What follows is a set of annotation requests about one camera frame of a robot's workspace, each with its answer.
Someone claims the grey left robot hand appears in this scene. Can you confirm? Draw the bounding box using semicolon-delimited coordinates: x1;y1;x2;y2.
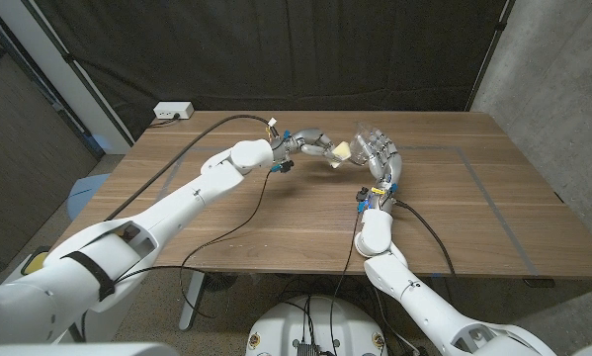
269;127;344;174

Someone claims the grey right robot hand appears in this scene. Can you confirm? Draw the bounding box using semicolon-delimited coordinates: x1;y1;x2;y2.
357;127;405;213

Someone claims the clear drinking glass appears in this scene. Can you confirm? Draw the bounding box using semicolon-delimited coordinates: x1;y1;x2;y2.
348;122;377;167

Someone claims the yellow cloth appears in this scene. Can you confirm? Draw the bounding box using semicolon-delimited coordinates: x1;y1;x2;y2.
328;140;353;171

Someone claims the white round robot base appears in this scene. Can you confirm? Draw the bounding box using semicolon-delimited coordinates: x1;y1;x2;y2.
245;294;388;356

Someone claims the grey tape line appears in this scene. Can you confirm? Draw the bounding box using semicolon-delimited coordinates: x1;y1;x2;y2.
154;143;540;277

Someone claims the black backdrop curtain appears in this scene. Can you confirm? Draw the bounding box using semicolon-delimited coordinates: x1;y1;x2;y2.
31;0;510;143

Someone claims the white power strip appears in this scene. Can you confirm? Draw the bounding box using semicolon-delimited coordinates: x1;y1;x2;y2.
152;101;196;121

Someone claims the black backdrop stand pole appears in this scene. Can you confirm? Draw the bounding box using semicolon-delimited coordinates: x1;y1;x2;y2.
463;0;517;113
21;0;134;147

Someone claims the white table leg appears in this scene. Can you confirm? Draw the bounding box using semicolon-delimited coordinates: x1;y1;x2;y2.
178;270;208;332

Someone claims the blue stool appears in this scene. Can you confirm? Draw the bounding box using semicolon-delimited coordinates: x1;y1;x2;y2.
66;172;112;222

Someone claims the yellow and black floor object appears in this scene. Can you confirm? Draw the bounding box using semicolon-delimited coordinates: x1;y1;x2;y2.
20;248;52;277

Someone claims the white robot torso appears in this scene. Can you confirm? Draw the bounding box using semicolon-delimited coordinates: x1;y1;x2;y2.
0;341;179;356

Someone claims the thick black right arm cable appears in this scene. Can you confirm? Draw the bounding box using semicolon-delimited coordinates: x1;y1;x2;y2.
392;198;458;278

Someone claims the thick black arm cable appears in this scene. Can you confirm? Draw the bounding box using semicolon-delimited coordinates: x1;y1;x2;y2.
104;114;273;223
392;198;458;278

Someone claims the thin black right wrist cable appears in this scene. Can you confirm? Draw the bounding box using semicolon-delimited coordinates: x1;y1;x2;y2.
328;211;365;356

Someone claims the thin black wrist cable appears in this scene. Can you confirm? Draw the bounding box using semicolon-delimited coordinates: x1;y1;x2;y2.
178;167;275;320
328;211;365;356

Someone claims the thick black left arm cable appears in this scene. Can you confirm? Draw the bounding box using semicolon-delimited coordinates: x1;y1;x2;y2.
104;114;273;223

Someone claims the thin black left wrist cable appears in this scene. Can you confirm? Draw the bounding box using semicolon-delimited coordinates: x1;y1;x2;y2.
178;167;275;320

